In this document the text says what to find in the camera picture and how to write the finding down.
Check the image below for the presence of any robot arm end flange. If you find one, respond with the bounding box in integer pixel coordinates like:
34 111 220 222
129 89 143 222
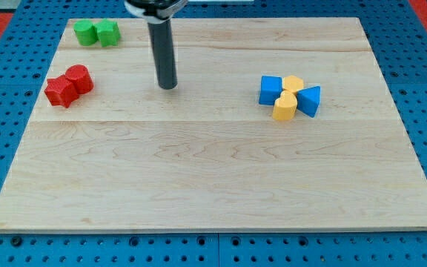
124 0 188 24

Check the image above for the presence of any green star block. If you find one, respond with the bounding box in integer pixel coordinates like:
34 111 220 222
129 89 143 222
94 19 121 47

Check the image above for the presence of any red star block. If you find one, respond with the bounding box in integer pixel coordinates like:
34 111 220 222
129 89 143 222
44 75 79 108

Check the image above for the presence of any light wooden board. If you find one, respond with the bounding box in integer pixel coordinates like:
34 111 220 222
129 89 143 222
0 17 427 234

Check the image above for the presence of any blue cube block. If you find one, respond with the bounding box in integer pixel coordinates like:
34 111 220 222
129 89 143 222
259 76 282 105

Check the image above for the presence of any yellow heart block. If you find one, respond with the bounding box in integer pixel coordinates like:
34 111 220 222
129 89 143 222
272 90 298 121

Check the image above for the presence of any yellow hexagon block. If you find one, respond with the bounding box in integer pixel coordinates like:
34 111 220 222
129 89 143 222
282 75 305 95

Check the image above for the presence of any blue triangle block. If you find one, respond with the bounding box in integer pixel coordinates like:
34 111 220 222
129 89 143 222
297 86 321 118

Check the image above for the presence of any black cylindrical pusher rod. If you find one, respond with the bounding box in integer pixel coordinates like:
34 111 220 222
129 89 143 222
148 19 177 90

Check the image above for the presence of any red cylinder block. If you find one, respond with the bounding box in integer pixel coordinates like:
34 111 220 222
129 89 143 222
65 65 94 94

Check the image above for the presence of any green cylinder block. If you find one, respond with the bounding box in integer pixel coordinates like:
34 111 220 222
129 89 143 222
73 19 98 46

